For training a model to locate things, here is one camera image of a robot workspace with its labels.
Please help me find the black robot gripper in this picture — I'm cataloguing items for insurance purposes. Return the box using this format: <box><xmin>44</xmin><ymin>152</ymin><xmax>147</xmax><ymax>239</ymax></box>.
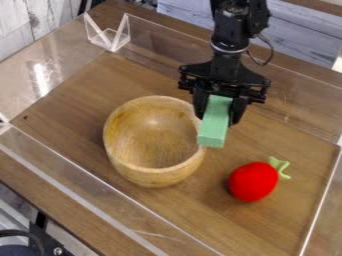
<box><xmin>179</xmin><ymin>49</ymin><xmax>271</xmax><ymax>125</ymax></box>

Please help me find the green rectangular block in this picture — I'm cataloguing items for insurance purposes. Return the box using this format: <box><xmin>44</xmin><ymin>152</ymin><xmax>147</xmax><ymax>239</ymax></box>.
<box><xmin>198</xmin><ymin>95</ymin><xmax>233</xmax><ymax>148</ymax></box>

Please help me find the brown wooden bowl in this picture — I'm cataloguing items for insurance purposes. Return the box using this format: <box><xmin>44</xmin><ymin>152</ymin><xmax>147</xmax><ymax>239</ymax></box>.
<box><xmin>103</xmin><ymin>96</ymin><xmax>206</xmax><ymax>188</ymax></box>

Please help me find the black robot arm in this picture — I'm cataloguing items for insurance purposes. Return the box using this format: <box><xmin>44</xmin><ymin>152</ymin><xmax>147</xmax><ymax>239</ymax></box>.
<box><xmin>179</xmin><ymin>0</ymin><xmax>271</xmax><ymax>125</ymax></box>

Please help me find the red plush strawberry toy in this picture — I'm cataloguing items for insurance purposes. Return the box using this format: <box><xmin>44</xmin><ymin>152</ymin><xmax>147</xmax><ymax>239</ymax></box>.
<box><xmin>227</xmin><ymin>157</ymin><xmax>292</xmax><ymax>202</ymax></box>

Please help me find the clear acrylic tray wall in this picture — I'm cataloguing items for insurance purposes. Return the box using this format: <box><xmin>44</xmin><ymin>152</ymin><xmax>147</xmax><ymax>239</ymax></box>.
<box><xmin>0</xmin><ymin>124</ymin><xmax>223</xmax><ymax>256</ymax></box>

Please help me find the black clamp with cable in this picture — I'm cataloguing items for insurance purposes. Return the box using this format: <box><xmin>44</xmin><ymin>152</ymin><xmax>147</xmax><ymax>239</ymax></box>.
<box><xmin>0</xmin><ymin>224</ymin><xmax>75</xmax><ymax>256</ymax></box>

